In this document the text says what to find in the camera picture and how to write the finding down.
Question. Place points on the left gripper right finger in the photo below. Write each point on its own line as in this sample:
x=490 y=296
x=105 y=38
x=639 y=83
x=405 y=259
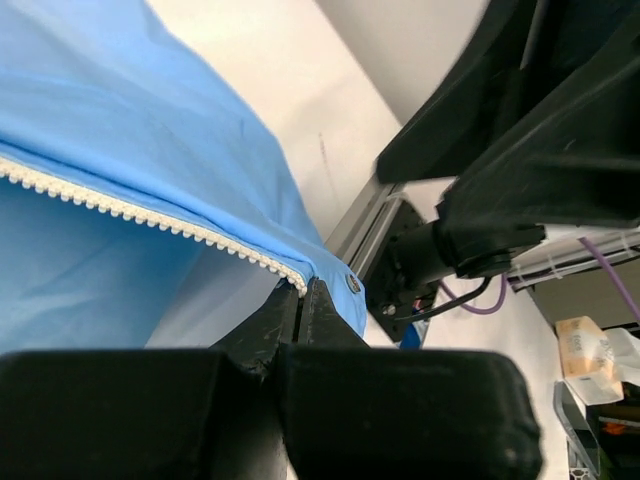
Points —
x=350 y=411

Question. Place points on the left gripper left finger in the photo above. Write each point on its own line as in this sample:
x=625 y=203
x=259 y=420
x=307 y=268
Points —
x=195 y=413

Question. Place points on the light blue zip jacket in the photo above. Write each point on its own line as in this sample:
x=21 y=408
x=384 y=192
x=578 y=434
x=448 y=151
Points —
x=143 y=203

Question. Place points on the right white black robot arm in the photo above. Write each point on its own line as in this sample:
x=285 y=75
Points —
x=536 y=124

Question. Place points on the tissue box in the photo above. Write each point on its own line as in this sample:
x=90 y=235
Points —
x=587 y=361

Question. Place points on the aluminium table frame rail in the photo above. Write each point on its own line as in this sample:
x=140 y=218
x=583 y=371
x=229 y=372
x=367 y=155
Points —
x=359 y=234

